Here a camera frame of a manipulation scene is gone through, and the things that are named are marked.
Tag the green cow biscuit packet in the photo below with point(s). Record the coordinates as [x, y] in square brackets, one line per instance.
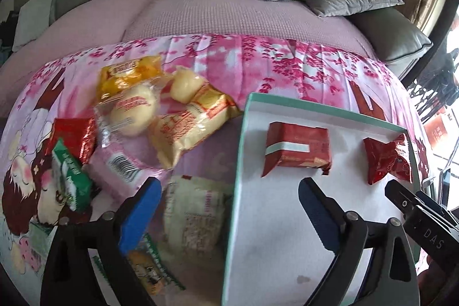
[148, 266]

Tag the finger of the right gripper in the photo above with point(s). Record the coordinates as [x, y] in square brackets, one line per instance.
[405, 200]

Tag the cream white snack packet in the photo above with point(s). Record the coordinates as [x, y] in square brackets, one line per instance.
[194, 215]

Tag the light grey left cushion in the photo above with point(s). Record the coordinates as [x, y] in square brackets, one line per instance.
[34, 19]

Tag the yellow soft bread packet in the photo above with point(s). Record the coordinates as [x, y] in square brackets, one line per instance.
[116, 78]

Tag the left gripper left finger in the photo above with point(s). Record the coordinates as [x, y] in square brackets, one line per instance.
[69, 276]

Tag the red crinkled snack packet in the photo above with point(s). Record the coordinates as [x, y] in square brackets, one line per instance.
[388, 158]

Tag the pink cartoon tablecloth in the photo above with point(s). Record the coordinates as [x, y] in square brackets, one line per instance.
[40, 85]

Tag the pink snack packet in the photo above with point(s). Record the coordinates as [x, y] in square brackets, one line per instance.
[120, 174]

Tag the folded black chairs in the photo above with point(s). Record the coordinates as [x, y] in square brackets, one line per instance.
[437, 85]

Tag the teal shallow box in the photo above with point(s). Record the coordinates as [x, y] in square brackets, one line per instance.
[274, 255]

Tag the right hand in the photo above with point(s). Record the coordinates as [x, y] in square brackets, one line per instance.
[437, 287]

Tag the clear round bun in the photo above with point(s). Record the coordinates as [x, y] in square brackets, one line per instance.
[128, 113]

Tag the pink sofa seat cover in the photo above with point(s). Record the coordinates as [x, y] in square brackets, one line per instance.
[104, 22]

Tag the red gold packet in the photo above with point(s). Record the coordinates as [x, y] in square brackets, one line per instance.
[77, 134]

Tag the grey pillow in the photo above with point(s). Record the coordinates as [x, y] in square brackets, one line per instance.
[330, 8]

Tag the yellow jelly cup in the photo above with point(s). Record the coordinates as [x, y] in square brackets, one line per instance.
[185, 84]

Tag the green milk biscuit pack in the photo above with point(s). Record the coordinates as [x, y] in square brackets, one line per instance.
[74, 185]

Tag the red wafer snack pack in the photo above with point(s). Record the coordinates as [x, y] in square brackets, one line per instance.
[297, 146]

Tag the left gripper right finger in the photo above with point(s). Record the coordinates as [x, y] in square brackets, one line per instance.
[390, 277]

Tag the swiss roll beige packet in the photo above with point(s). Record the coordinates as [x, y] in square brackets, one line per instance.
[174, 134]

